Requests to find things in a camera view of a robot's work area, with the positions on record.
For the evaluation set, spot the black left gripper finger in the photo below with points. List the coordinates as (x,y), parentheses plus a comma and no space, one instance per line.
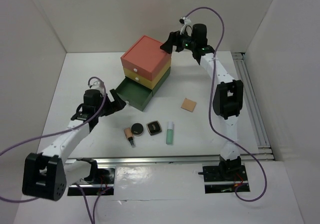
(117,102)
(110,110)

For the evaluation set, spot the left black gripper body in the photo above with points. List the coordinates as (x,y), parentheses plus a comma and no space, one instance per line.
(108,105)

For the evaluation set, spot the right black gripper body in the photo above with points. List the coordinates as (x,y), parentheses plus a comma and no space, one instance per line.
(183,41)

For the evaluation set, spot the green bottom drawer unit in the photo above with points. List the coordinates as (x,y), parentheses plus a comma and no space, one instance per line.
(137,95)

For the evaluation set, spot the red top drawer unit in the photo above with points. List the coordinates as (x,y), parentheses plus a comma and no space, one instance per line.
(145,58)

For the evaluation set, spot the beige foundation bottle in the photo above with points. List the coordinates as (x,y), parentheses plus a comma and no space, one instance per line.
(129,136)

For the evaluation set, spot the black round cushion compact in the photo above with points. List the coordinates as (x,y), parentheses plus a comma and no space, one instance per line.
(137,129)

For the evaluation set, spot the black square gold compact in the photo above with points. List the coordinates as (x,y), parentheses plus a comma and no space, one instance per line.
(154,128)

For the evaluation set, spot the mint green bottle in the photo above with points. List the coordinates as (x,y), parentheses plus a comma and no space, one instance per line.
(169,133)

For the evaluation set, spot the beige square palette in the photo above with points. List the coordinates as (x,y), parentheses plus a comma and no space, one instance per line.
(188,105)

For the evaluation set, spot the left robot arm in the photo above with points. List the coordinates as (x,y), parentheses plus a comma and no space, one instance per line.
(46,174)

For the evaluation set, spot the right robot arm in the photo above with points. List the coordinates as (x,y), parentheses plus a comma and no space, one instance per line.
(226,96)

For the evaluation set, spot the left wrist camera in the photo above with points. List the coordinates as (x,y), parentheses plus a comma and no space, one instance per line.
(98,85)

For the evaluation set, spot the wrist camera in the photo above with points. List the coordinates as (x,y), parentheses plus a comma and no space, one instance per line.
(185,22)
(98,85)

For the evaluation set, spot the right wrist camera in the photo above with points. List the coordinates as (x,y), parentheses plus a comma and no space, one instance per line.
(185,22)

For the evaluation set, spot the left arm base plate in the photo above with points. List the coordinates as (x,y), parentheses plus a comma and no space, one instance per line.
(103,183)

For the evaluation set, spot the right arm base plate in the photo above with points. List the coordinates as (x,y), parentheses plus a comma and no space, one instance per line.
(216,182)

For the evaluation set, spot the front aluminium rail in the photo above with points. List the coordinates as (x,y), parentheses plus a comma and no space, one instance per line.
(157,160)

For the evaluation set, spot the aluminium table rail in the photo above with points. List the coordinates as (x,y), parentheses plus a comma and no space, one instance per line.
(265,151)

